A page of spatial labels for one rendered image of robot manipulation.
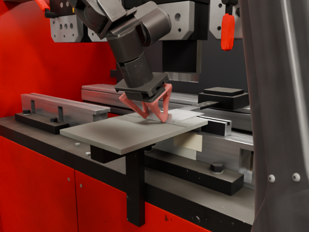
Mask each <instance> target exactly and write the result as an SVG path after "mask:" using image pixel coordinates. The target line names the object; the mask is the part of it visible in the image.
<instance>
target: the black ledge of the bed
mask: <svg viewBox="0 0 309 232"><path fill-rule="evenodd" d="M0 135H1V136H3V137H5V138H8V139H10V140H12V141H14V142H17V143H19V144H21V145H23V146H26V147H28V148H30V149H32V150H34V151H36V152H38V153H41V154H43V155H45V156H47V157H50V158H52V159H54V160H56V161H58V162H61V163H63V164H65V165H67V166H70V167H72V168H74V169H76V170H79V171H81V172H83V173H85V174H87V175H89V176H91V177H94V178H96V179H98V180H100V181H103V182H105V183H107V184H109V185H111V186H114V187H116V188H118V189H120V190H123V191H125V192H126V156H124V157H121V158H119V159H116V160H113V161H110V162H108V163H105V164H103V163H100V162H98V161H95V160H93V159H91V156H86V153H87V152H91V149H90V144H87V143H84V142H81V141H78V140H75V139H72V138H69V137H67V136H64V135H61V134H52V133H50V132H47V131H44V130H41V129H38V128H35V127H32V126H30V125H27V124H24V123H21V122H18V121H16V120H15V116H7V117H2V118H0ZM76 143H80V146H75V144H76ZM145 201H147V202H149V203H151V204H153V205H156V206H158V207H160V208H162V209H165V210H167V211H169V212H171V213H173V214H176V215H178V216H180V217H182V218H185V219H187V220H189V221H191V222H193V223H195V224H197V225H200V226H202V227H204V228H206V229H209V230H211V231H213V232H251V228H252V225H253V223H254V213H255V190H253V189H250V188H247V187H242V188H241V189H240V190H238V191H237V192H236V193H235V194H234V195H232V196H230V195H227V194H224V193H221V192H218V191H216V190H213V189H210V188H207V187H204V186H201V185H198V184H196V183H193V182H190V181H187V180H184V179H181V178H179V177H176V176H173V175H170V174H167V173H164V172H161V171H159V170H156V169H153V168H150V167H147V166H145Z"/></svg>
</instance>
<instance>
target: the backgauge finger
mask: <svg viewBox="0 0 309 232"><path fill-rule="evenodd" d="M249 104H250V103H249V94H248V93H244V90H243V89H233V88H224V87H213V88H209V89H204V90H203V93H199V94H198V104H194V105H190V106H186V107H183V108H180V109H181V110H188V111H194V112H195V111H199V110H203V109H206V108H210V107H212V108H219V109H225V110H236V109H239V108H242V107H245V106H248V105H249Z"/></svg>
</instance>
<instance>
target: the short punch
mask: <svg viewBox="0 0 309 232"><path fill-rule="evenodd" d="M201 56H202V40H178V41H162V71H163V72H165V73H167V74H168V76H169V80H174V81H189V82H199V74H200V73H201Z"/></svg>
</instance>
